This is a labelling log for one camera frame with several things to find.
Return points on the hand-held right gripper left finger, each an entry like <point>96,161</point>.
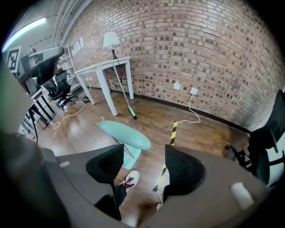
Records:
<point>100,164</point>

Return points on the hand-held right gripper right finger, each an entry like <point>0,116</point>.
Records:
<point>200,178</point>

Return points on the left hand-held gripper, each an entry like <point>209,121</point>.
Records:
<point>29,71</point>

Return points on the white metal shelf rack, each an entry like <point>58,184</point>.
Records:
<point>66,64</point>

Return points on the white paper sheet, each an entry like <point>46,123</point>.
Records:
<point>72,51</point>
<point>77,46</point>
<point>75,49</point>
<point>81,41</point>

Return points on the black office chair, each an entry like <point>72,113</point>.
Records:
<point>262,142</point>
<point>60,86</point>

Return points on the person's right white shoe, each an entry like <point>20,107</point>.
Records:
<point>131,180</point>

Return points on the long ceiling light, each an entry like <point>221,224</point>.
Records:
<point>24,29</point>

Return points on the person's right leg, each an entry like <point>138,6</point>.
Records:
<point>120,196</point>

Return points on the bundle of white ceiling pipes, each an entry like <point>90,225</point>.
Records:
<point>66,17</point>

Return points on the white desk with black legs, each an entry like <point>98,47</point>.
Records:
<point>42,100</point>

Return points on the yellow black striped floor tape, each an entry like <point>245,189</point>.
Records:
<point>173,133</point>

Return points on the white square table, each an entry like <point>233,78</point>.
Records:
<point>100,65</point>

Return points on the black crumpled bag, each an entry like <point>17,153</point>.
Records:
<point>85,99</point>

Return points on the white shade table lamp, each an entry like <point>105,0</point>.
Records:
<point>111,40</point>

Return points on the green broom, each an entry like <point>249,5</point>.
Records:
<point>123,95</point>

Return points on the white wall socket with plug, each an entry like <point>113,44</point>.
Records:
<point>193,90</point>

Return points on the blank white wall plate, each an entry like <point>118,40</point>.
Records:
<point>177,86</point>

